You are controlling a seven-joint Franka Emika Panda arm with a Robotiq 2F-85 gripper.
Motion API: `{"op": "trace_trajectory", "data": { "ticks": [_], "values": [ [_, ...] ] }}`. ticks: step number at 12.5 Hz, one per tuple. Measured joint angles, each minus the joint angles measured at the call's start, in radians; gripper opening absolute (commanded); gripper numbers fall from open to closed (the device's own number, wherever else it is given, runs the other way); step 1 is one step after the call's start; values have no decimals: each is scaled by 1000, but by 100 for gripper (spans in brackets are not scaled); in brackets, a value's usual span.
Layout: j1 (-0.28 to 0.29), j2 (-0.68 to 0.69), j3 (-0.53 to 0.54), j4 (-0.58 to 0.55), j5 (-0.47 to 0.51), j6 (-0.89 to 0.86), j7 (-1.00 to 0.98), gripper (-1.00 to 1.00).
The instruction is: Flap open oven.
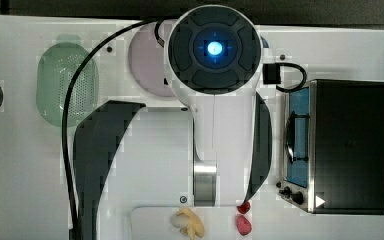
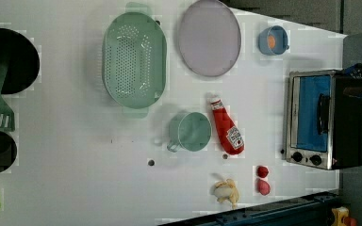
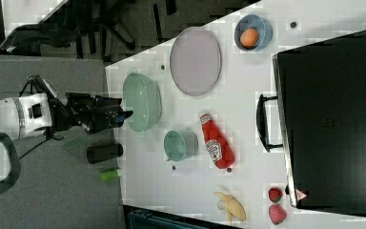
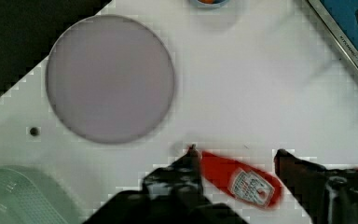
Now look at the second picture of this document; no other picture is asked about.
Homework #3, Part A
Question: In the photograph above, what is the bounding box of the green perforated colander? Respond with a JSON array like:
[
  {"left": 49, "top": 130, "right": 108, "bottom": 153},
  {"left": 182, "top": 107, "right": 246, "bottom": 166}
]
[{"left": 102, "top": 2, "right": 167, "bottom": 119}]

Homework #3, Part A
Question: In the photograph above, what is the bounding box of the green mug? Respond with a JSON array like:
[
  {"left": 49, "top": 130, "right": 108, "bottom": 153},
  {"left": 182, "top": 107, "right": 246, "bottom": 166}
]
[{"left": 167, "top": 112, "right": 212, "bottom": 153}]

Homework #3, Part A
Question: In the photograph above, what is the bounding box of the blue oven door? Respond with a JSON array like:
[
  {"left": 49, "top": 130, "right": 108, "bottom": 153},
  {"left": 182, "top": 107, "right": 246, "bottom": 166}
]
[{"left": 291, "top": 75, "right": 331, "bottom": 153}]

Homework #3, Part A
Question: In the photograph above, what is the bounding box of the dark red toy fruit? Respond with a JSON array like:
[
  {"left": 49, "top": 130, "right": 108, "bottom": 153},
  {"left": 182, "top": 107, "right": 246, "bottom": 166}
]
[{"left": 256, "top": 166, "right": 269, "bottom": 178}]

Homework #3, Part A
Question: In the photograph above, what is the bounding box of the peeled banana toy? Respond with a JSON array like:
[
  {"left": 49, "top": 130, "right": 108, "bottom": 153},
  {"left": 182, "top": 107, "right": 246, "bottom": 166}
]
[{"left": 213, "top": 179, "right": 239, "bottom": 209}]

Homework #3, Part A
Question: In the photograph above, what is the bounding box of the orange ball in cup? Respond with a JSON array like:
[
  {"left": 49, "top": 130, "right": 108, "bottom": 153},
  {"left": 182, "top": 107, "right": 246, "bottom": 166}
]
[{"left": 267, "top": 35, "right": 276, "bottom": 49}]

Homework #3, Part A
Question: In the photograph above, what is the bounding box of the blue cup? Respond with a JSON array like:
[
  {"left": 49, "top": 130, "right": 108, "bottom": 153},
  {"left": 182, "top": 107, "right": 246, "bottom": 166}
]
[{"left": 258, "top": 25, "right": 289, "bottom": 56}]

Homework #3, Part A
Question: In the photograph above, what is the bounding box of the lilac round plate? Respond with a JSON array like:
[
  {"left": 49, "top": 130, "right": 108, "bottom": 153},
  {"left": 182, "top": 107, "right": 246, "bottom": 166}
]
[{"left": 178, "top": 0, "right": 241, "bottom": 76}]

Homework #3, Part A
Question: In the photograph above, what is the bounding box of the large black pan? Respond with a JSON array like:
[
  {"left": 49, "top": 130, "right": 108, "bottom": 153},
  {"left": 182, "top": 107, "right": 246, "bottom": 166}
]
[{"left": 0, "top": 28, "right": 40, "bottom": 94}]

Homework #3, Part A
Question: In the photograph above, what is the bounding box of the black toaster oven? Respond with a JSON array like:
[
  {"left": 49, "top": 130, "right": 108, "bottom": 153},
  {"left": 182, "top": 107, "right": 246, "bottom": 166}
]
[{"left": 285, "top": 70, "right": 362, "bottom": 170}]

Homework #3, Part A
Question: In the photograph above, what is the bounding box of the yellow and red toy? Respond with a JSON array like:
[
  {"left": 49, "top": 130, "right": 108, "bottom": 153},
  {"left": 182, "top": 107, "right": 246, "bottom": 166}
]
[{"left": 331, "top": 206, "right": 357, "bottom": 226}]

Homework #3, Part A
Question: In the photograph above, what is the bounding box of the red ketchup bottle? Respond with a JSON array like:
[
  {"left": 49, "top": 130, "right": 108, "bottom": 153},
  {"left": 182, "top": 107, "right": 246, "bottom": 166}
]
[{"left": 209, "top": 96, "right": 244, "bottom": 155}]

